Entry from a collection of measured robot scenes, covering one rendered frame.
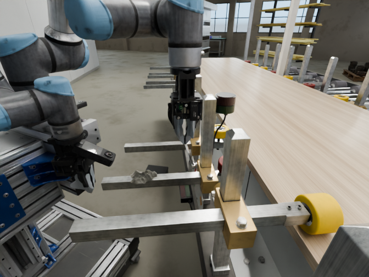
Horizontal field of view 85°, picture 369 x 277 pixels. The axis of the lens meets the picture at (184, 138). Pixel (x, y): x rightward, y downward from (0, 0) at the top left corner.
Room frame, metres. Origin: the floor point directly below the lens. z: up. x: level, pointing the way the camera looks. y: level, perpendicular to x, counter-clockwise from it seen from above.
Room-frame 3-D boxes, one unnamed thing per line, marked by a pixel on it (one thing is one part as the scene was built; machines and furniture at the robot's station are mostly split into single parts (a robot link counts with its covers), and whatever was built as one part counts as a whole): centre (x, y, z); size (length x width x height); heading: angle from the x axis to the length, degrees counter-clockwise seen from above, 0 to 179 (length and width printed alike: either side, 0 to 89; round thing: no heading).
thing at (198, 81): (0.82, -0.05, 0.89); 0.03 x 0.03 x 0.48; 5
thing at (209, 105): (0.57, -0.07, 0.87); 0.03 x 0.03 x 0.48; 5
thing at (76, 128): (0.49, 0.32, 1.05); 0.08 x 0.08 x 0.05
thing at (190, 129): (0.49, -0.02, 1.04); 0.06 x 0.03 x 0.09; 5
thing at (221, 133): (0.79, -0.15, 0.85); 0.08 x 0.08 x 0.11
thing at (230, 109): (0.57, -0.12, 1.08); 0.06 x 0.06 x 0.02
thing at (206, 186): (0.55, -0.08, 0.85); 0.13 x 0.06 x 0.05; 5
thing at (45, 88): (0.49, 0.32, 1.12); 0.09 x 0.08 x 0.11; 137
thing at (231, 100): (0.57, -0.12, 1.10); 0.06 x 0.06 x 0.02
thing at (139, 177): (0.51, 0.13, 0.87); 0.09 x 0.07 x 0.02; 95
